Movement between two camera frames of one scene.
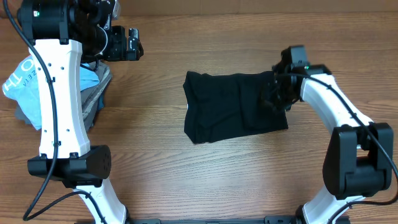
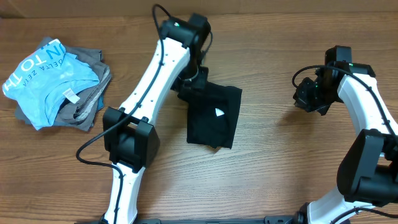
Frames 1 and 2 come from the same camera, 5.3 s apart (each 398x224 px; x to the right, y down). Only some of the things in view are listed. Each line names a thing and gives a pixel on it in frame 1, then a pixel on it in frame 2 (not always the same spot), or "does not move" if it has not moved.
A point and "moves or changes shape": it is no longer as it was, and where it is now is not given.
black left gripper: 120,53 -> 201,83
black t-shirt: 222,106 moves or changes shape
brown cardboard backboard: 135,8 does not move
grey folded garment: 92,98 does not move
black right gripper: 286,106 -> 300,97
